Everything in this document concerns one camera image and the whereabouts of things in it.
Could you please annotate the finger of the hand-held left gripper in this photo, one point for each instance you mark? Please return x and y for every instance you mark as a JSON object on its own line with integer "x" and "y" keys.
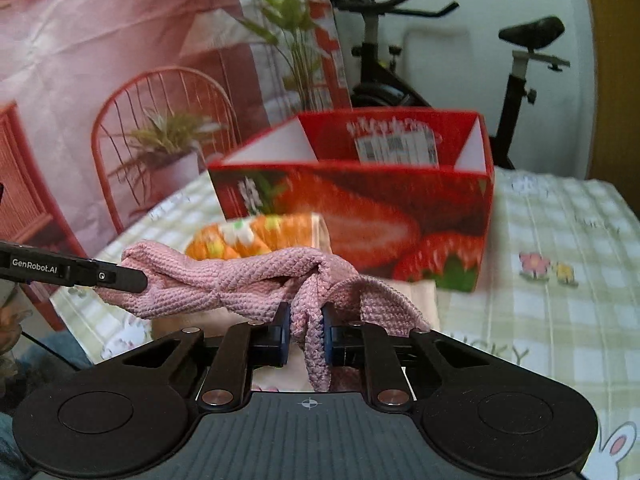
{"x": 75, "y": 270}

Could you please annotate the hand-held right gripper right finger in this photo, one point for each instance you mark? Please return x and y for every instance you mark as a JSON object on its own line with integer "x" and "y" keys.
{"x": 326, "y": 337}

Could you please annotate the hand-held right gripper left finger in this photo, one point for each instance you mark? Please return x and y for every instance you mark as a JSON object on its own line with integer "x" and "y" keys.
{"x": 285, "y": 332}

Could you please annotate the pink knitted cloth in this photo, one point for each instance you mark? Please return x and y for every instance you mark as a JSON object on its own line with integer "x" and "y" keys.
{"x": 225, "y": 275}

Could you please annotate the red strawberry print box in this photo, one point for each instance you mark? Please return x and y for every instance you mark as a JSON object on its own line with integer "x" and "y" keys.
{"x": 375, "y": 200}

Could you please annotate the orange floral cloth roll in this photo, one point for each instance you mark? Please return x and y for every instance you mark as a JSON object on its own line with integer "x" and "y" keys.
{"x": 250, "y": 240}

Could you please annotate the cream waffle towel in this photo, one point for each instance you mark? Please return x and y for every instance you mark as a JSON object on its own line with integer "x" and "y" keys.
{"x": 425, "y": 305}

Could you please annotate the green checked bunny blanket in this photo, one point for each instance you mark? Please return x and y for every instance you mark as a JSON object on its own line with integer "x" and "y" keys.
{"x": 550, "y": 335}

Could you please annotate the pink printed backdrop cloth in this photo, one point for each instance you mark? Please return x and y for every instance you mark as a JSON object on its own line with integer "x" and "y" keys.
{"x": 125, "y": 35}

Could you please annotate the black exercise bike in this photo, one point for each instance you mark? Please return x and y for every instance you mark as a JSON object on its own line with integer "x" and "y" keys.
{"x": 380, "y": 95}

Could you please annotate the wooden door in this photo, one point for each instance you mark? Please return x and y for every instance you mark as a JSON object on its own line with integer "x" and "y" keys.
{"x": 615, "y": 85}

